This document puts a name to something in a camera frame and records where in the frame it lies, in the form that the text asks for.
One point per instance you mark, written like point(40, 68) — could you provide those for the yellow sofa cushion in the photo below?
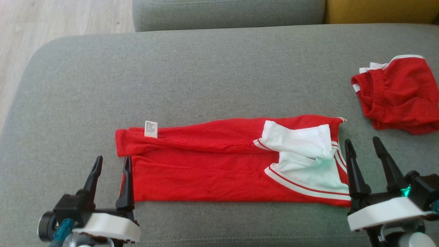
point(380, 10)

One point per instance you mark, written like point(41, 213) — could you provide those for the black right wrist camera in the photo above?
point(423, 190)

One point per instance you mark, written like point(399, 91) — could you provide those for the red basketball jersey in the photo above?
point(205, 171)

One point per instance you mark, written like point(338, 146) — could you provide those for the large grey sofa seat cushion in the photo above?
point(205, 75)

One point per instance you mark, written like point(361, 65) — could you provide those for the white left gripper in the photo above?
point(109, 228)

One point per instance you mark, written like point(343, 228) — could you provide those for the red shorts with white stripe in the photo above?
point(401, 92)

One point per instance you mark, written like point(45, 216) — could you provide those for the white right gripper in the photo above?
point(387, 211)

